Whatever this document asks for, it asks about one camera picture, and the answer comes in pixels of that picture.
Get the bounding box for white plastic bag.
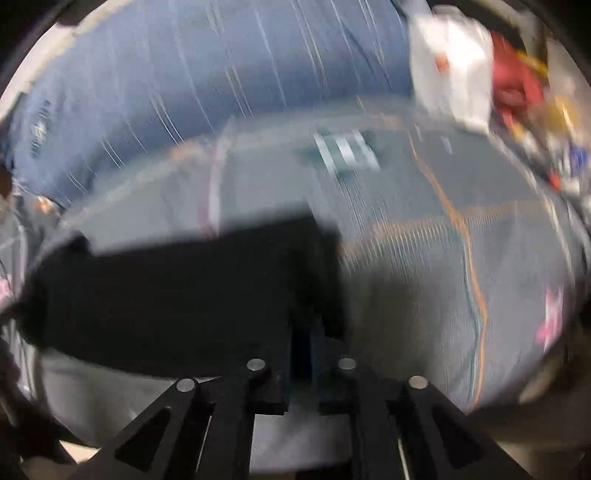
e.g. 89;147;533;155
409;9;496;134

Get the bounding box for red cloth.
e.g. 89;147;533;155
488;31;546;121

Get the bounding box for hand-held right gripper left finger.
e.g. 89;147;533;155
87;323;294;480

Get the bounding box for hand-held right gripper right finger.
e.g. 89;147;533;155
313;331;537;480

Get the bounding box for black pants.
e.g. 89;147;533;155
13;203;348;376

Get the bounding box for grey patterned garment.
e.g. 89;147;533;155
28;97;580;464

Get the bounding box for blue striped blanket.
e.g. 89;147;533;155
0;0;419;210

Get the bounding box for pile of colourful small objects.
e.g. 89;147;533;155
505;51;591;195

